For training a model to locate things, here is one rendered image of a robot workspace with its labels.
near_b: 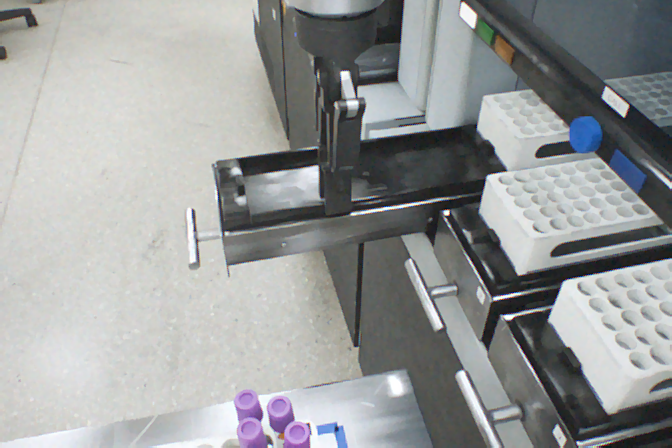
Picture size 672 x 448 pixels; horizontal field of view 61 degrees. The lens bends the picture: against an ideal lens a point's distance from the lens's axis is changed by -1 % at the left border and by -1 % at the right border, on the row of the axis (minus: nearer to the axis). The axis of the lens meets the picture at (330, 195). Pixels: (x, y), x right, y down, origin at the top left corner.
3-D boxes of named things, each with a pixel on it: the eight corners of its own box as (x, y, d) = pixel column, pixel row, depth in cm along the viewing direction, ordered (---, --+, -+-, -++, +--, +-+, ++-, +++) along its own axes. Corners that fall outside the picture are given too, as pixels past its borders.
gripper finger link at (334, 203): (350, 157, 61) (352, 161, 61) (349, 207, 66) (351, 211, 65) (323, 161, 61) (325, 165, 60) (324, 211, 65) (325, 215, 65)
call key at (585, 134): (576, 138, 49) (586, 109, 47) (596, 159, 47) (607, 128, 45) (564, 140, 49) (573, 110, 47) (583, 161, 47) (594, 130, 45)
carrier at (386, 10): (398, 32, 98) (401, -2, 94) (387, 33, 97) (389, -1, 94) (378, 6, 106) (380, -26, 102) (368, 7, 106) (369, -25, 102)
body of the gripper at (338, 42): (390, 16, 48) (384, 109, 54) (362, -19, 55) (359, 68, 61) (304, 25, 47) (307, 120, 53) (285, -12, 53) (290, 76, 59)
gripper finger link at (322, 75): (356, 61, 55) (360, 66, 54) (356, 162, 61) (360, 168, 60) (316, 66, 54) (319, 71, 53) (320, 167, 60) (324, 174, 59)
